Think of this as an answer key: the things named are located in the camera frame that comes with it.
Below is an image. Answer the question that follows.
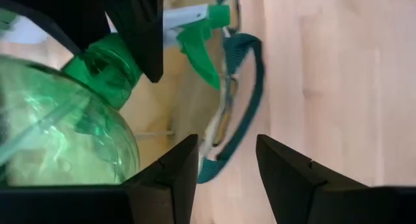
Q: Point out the beige green canvas gardening bag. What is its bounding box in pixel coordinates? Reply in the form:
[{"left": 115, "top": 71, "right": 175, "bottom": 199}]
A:
[{"left": 109, "top": 0, "right": 266, "bottom": 185}]

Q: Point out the green plastic spray bottle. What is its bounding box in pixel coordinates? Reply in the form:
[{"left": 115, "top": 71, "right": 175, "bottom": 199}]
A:
[{"left": 0, "top": 5, "right": 231, "bottom": 188}]

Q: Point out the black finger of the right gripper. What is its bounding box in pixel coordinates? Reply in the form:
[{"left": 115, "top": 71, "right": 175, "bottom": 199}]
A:
[
  {"left": 0, "top": 0, "right": 111, "bottom": 55},
  {"left": 105, "top": 0, "right": 165, "bottom": 84}
]

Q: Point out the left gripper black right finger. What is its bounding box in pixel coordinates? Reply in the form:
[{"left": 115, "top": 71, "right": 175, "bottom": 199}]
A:
[{"left": 256, "top": 134, "right": 416, "bottom": 224}]

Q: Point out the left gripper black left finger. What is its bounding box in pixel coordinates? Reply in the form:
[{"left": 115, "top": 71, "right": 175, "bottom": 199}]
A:
[{"left": 0, "top": 134, "right": 199, "bottom": 224}]

